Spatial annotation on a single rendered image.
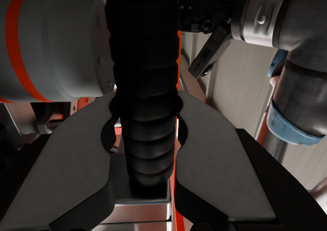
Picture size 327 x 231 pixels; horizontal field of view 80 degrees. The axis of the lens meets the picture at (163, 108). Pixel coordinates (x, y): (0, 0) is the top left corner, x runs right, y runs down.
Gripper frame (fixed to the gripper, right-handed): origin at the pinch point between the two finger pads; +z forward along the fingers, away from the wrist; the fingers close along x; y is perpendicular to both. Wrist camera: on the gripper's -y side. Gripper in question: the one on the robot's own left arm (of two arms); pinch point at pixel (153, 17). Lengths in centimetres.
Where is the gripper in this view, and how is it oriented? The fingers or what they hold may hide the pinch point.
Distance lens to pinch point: 44.5
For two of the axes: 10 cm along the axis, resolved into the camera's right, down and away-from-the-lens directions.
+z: -7.3, -3.7, 5.8
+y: 0.1, -8.5, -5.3
